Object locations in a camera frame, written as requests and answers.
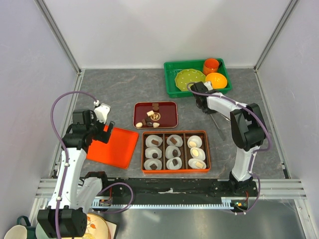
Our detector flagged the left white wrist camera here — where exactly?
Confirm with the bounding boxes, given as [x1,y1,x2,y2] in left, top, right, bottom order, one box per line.
[94,100,111,124]

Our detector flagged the green plastic bin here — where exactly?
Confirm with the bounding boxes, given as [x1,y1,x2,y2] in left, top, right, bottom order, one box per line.
[163,58,233,99]

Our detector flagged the floral decorated plate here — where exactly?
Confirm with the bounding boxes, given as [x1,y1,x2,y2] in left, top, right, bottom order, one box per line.
[82,214,111,239]

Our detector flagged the white rectangular chocolate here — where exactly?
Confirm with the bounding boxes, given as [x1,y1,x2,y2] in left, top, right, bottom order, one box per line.
[195,162,204,169]

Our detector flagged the orange cup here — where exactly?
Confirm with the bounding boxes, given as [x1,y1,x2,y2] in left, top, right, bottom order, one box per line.
[203,58,219,76]

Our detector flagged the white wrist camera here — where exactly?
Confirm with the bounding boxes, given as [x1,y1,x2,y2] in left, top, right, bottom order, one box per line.
[204,81,213,91]
[94,100,111,124]

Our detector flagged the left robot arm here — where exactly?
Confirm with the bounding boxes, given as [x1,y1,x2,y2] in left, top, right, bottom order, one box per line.
[37,104,115,239]

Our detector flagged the dark red lacquer tray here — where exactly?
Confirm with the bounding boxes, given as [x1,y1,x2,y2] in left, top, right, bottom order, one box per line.
[133,101,178,129]

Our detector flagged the metal serving tongs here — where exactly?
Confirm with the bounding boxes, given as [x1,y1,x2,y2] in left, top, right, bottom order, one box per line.
[210,113,230,141]

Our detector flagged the orange box lid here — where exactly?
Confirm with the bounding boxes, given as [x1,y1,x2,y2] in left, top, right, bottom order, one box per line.
[87,127,139,169]

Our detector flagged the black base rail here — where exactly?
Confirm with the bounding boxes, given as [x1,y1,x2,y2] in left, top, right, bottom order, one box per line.
[79,174,259,207]

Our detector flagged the orange bowl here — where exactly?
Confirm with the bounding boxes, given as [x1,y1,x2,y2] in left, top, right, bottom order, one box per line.
[205,72,228,89]

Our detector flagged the white oval chocolate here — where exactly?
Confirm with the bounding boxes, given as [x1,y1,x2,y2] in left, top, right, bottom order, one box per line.
[191,149,199,157]
[189,141,197,147]

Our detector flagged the yellow-green dotted plate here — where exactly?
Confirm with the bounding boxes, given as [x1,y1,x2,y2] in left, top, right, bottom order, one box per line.
[175,69,206,92]

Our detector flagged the white triangular chocolate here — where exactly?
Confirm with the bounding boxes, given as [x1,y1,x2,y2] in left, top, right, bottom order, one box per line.
[153,122,160,128]

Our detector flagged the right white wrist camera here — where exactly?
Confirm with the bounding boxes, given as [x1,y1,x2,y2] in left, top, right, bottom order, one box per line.
[204,81,213,91]

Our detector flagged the dark green mug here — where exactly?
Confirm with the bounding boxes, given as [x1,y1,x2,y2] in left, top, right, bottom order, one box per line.
[16,216,35,236]

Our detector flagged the brown bar chocolate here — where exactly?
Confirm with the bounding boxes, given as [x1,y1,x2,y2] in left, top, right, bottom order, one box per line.
[151,140,161,146]

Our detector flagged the white paper cup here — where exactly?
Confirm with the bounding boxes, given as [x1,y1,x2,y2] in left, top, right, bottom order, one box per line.
[187,135,202,148]
[145,134,162,147]
[166,134,183,147]
[188,158,207,170]
[144,159,162,170]
[165,145,181,159]
[166,157,182,170]
[145,147,162,159]
[190,147,206,161]

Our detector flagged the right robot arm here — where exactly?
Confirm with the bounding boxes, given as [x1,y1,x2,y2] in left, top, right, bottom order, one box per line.
[187,82,272,196]

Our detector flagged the orange chocolate box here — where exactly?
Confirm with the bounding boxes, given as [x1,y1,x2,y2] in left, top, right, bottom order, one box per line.
[141,131,211,174]

